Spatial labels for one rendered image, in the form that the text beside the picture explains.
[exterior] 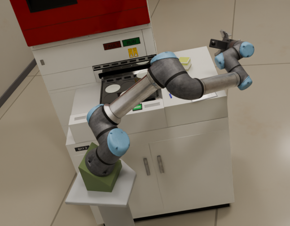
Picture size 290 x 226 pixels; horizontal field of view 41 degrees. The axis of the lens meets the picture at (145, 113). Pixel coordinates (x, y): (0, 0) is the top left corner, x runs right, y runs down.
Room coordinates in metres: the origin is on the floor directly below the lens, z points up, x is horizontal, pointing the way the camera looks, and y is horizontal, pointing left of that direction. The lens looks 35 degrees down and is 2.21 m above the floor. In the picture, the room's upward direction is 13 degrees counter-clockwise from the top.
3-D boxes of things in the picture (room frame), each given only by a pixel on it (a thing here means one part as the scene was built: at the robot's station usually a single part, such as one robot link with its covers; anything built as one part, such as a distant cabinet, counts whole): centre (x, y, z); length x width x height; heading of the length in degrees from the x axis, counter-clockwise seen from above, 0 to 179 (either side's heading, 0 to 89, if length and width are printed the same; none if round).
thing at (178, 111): (2.07, -0.31, 0.89); 0.62 x 0.35 x 0.14; 175
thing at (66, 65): (2.44, 0.24, 1.02); 0.81 x 0.03 x 0.40; 85
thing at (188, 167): (2.09, 0.00, 0.41); 0.96 x 0.64 x 0.82; 85
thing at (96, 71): (2.41, 0.06, 0.89); 0.44 x 0.02 x 0.10; 85
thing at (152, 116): (1.84, 0.16, 0.89); 0.55 x 0.09 x 0.14; 85
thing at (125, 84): (2.20, 0.07, 0.90); 0.34 x 0.34 x 0.01; 85
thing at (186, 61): (2.13, -0.31, 1.00); 0.07 x 0.07 x 0.07; 59
